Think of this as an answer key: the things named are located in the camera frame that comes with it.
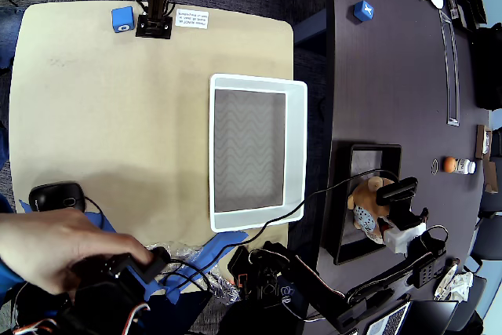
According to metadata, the brown cardboard box with window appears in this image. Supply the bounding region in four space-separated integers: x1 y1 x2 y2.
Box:
475 124 493 160

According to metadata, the black webcam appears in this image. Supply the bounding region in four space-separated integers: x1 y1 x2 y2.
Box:
376 177 423 230

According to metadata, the white plastic bin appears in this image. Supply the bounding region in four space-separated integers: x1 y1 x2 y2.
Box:
209 73 308 233

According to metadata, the clear packet with brown cap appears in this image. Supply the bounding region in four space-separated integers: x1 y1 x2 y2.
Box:
433 258 460 300

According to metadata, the blue foam cube with circle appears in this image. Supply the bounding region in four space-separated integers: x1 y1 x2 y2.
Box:
111 5 135 34

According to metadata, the black mouse cable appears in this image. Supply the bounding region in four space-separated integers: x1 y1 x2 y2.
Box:
83 195 106 231

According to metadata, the laptop computer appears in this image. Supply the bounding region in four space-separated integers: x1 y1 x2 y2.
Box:
364 298 460 335

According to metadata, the blue foam cube with cross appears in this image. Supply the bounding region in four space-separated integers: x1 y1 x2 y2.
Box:
352 0 375 22

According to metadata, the crumpled white tissue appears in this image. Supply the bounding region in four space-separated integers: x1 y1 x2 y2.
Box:
446 271 475 304

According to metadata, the black pouch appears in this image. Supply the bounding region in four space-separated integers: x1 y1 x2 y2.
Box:
464 0 487 26

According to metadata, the long blue tape strip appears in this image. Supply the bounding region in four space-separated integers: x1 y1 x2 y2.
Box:
18 198 166 303

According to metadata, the white paper label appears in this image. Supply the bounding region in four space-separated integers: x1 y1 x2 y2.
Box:
174 8 209 31

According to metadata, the blue sleeved forearm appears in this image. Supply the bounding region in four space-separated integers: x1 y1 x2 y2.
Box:
0 258 27 295

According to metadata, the brown cardboard piece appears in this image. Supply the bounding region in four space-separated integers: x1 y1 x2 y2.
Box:
482 158 499 195

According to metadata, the clear plastic wrap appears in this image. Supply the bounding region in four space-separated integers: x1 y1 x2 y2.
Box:
133 242 242 304

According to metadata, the black webcam cable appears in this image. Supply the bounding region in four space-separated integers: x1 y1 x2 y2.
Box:
158 169 401 291

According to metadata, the black computer mouse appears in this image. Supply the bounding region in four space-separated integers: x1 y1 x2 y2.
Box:
28 180 86 213

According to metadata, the short blue tape strip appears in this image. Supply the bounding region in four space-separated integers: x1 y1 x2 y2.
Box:
164 231 249 304

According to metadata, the white pill bottle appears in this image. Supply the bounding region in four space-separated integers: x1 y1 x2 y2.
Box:
454 158 477 175

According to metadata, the orange plush bear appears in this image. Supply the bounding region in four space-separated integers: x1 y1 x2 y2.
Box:
347 177 395 245

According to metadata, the person's right hand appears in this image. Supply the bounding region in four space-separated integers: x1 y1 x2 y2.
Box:
0 208 155 297

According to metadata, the grey office chair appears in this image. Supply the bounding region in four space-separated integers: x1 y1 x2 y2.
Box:
470 223 502 261

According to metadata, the black plastic tray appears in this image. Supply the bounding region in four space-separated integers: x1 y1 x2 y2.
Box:
321 139 403 266

